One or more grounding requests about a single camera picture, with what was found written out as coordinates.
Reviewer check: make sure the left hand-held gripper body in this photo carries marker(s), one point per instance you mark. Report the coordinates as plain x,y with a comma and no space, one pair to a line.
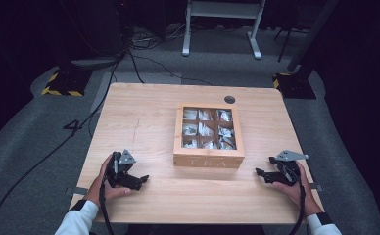
121,169

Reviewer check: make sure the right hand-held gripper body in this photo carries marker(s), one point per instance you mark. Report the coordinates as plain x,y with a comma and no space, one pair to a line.
289,173

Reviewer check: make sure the wooden tea box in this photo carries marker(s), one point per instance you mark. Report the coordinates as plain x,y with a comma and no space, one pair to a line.
207,160

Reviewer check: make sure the person's right hand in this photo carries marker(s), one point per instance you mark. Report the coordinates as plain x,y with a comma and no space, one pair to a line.
304,196

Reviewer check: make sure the person's left hand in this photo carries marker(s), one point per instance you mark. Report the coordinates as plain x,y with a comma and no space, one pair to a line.
106,194

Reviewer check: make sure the grey tape strip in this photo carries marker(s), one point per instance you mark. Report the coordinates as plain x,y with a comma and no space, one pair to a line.
79,191
316,187

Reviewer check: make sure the group of tea packets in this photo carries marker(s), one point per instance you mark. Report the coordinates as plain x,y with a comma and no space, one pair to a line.
206,130

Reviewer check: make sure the black yellow striped stand base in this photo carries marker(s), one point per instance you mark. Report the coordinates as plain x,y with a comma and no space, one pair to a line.
67,83
295,86

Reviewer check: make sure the black tripod legs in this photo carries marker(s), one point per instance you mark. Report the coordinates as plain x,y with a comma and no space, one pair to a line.
284,45

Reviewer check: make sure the dark slanted metal post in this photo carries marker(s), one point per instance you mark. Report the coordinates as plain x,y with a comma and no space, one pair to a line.
312,32

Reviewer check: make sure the white metal stand frame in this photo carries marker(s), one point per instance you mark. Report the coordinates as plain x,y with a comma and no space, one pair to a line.
222,9

